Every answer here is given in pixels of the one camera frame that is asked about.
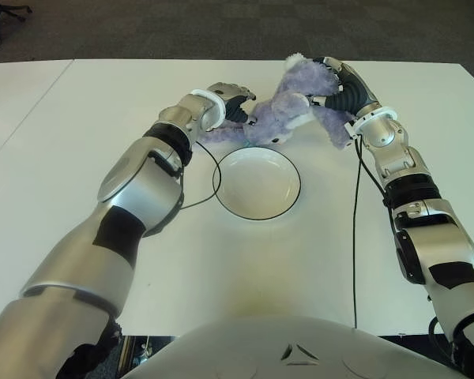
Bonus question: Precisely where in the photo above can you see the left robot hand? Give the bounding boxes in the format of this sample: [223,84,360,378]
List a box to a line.
[206,81,258,126]

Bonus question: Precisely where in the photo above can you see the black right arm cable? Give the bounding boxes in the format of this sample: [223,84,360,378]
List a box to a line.
[351,141,367,329]

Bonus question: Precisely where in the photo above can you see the black office chair base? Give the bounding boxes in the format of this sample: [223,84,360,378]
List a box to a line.
[0,0,33,17]

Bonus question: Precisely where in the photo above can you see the purple plush bunny doll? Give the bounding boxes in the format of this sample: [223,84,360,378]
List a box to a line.
[199,53,359,151]

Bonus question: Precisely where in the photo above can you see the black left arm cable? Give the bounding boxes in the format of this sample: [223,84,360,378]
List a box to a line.
[153,140,223,238]

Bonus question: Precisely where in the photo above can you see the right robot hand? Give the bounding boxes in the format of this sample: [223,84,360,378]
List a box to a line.
[306,56,382,117]

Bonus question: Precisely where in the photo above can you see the white plate black rim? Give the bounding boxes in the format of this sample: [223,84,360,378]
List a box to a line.
[212,146,303,221]

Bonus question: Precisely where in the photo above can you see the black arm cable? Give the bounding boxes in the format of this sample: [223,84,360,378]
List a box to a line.
[351,141,367,329]
[153,140,223,238]

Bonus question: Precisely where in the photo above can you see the grey robot torso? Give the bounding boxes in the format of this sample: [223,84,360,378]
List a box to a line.
[122,315,474,379]

